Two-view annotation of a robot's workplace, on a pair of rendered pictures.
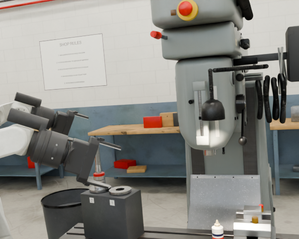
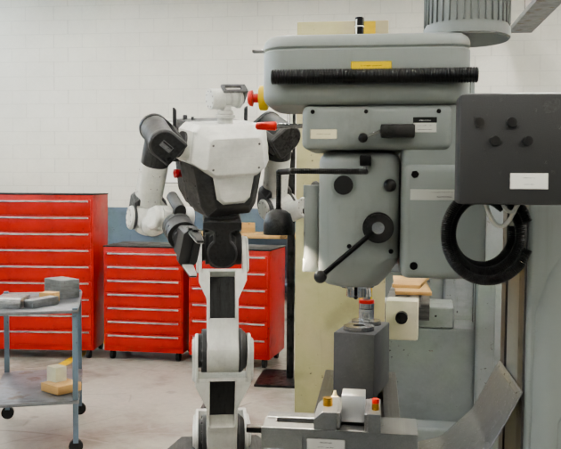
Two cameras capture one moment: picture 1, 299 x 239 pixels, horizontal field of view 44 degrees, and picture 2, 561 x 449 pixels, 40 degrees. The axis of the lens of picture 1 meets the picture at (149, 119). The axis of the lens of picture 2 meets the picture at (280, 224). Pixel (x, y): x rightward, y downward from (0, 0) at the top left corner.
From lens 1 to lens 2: 2.14 m
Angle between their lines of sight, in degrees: 78
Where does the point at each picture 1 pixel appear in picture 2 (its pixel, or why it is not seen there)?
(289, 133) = not seen: outside the picture
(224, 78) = (323, 184)
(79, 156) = (178, 240)
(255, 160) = (521, 360)
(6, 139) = (151, 215)
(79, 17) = not seen: outside the picture
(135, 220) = (352, 371)
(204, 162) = (507, 342)
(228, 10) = (271, 97)
